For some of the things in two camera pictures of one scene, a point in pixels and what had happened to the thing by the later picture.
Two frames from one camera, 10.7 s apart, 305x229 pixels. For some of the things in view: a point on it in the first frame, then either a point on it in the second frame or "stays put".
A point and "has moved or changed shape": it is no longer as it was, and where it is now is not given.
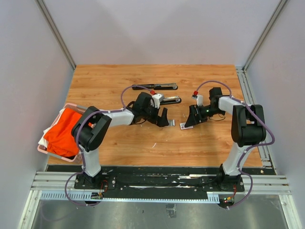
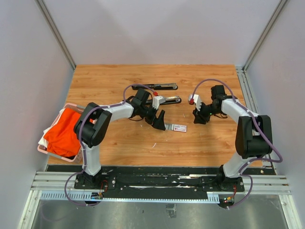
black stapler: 156,87 stays put
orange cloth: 59,137 stays put
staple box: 182,127 has moved or changed shape
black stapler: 171,100 stays put
